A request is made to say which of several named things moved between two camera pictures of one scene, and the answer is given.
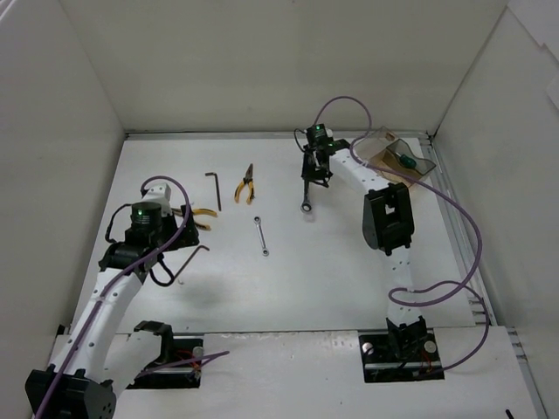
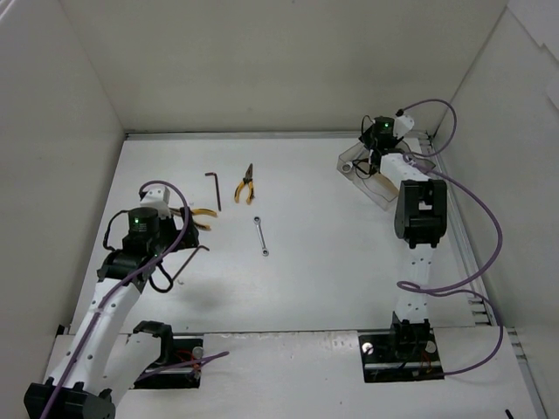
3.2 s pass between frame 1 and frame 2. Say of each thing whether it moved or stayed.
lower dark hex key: stayed
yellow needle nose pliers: stayed
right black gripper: moved
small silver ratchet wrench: stayed
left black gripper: stayed
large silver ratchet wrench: moved
